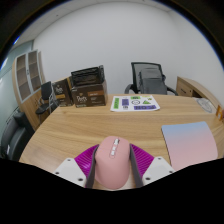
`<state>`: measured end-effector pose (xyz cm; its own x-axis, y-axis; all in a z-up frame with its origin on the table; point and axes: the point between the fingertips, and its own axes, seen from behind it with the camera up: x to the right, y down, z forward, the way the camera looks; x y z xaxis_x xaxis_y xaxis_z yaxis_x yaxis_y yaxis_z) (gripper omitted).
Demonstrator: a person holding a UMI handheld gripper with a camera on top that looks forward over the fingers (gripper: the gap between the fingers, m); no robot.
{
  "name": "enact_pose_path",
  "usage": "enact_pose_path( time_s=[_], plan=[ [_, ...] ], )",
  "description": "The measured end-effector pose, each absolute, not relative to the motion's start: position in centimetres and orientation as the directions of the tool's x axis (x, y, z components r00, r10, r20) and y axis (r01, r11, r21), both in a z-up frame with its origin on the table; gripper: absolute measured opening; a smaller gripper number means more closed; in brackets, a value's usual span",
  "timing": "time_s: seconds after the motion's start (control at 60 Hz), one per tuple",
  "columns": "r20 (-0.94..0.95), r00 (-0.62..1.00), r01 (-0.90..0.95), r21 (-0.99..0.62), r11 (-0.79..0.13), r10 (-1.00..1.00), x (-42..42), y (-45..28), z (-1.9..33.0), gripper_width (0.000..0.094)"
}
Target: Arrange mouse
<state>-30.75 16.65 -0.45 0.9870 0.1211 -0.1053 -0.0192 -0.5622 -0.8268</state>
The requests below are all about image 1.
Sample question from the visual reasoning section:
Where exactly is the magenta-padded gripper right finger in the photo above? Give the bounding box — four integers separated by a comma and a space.
129, 143, 176, 189

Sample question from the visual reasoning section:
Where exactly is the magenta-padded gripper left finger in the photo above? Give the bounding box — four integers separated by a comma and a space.
53, 144, 100, 189

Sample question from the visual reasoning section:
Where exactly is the pink computer mouse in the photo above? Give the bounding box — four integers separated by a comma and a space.
94, 135, 132, 191

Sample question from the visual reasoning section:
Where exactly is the pink and blue mouse pad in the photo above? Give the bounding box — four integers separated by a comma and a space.
161, 121, 219, 172

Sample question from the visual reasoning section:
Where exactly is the black leather armchair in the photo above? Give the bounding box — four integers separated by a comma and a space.
0, 111, 36, 162

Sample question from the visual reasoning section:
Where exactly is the white sticker sheet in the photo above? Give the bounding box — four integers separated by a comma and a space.
109, 94, 161, 113

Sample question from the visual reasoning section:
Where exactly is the large brown cardboard box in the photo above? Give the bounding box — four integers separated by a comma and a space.
70, 79, 109, 109

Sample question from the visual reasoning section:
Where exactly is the small brown cardboard box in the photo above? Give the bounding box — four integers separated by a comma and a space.
52, 78, 74, 108

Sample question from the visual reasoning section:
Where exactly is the black visitor chair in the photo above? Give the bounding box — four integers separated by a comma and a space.
34, 80, 59, 116

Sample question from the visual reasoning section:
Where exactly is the orange box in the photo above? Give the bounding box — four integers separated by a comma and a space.
215, 104, 224, 122

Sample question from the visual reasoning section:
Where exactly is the wooden side desk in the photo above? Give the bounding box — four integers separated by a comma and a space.
175, 76, 221, 108

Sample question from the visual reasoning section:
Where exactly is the grey backpack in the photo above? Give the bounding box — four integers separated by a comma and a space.
138, 67, 168, 96

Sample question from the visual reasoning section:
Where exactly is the black cardboard box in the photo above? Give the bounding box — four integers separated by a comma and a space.
70, 64, 106, 88

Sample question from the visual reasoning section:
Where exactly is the black mesh office chair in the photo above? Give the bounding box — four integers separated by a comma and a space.
124, 61, 179, 97

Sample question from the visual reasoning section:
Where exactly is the wooden shelf unit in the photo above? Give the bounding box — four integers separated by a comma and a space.
11, 49, 46, 121

